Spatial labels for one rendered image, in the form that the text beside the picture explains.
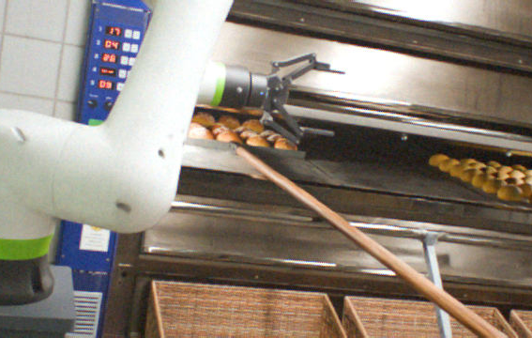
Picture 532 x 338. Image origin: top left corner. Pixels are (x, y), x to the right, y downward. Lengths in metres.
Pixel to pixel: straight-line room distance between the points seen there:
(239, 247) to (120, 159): 1.37
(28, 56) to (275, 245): 0.89
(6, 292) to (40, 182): 0.16
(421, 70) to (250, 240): 0.73
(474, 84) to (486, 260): 0.59
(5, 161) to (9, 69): 1.14
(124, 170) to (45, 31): 1.21
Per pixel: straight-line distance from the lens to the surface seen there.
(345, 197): 2.41
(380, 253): 1.69
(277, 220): 1.95
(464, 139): 2.37
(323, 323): 2.45
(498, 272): 2.72
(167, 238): 2.29
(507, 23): 2.54
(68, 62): 2.18
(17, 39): 2.18
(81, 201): 1.02
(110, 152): 1.01
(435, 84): 2.46
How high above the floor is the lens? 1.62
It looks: 10 degrees down
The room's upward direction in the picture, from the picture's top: 11 degrees clockwise
